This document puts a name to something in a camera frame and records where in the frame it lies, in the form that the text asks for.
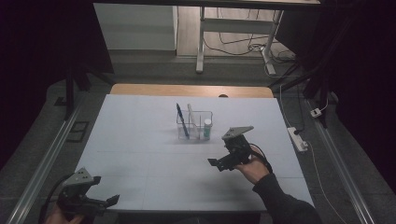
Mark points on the black stand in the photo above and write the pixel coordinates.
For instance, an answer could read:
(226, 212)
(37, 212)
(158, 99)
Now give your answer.
(320, 90)
(70, 90)

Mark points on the white pen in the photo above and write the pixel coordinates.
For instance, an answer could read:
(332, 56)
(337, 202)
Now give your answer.
(191, 115)

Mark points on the aluminium rail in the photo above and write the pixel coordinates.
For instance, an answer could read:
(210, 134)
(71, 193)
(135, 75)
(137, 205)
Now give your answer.
(339, 161)
(46, 161)

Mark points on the black plug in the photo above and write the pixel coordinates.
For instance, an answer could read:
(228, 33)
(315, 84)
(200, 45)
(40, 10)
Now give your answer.
(298, 132)

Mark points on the white desk frame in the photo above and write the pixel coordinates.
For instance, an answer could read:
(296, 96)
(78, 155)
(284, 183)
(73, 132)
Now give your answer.
(200, 46)

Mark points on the black floor frame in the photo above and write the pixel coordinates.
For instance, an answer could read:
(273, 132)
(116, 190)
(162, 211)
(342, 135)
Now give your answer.
(70, 132)

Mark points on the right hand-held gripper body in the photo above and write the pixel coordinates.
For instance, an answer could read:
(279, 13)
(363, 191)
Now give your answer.
(238, 152)

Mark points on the clear plastic pen holder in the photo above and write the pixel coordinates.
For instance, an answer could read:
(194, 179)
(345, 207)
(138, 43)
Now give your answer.
(199, 137)

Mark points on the white adapter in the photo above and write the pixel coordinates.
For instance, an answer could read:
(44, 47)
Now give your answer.
(316, 113)

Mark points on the white cabinet panel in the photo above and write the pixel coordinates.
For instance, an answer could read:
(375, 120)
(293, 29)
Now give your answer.
(134, 28)

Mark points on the white power strip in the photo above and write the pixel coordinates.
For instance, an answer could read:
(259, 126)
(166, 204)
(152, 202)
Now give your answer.
(297, 140)

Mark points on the green and white glue stick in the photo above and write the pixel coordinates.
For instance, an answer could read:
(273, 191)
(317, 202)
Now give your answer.
(207, 129)

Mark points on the person's right hand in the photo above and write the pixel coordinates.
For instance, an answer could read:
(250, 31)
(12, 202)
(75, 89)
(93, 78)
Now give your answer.
(255, 171)

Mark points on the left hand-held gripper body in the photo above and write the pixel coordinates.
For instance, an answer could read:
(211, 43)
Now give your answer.
(77, 199)

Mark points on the person's left hand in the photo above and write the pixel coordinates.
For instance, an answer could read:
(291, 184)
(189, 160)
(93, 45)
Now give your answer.
(57, 219)

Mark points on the blue pen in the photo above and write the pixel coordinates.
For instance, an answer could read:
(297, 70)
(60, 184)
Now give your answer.
(181, 118)

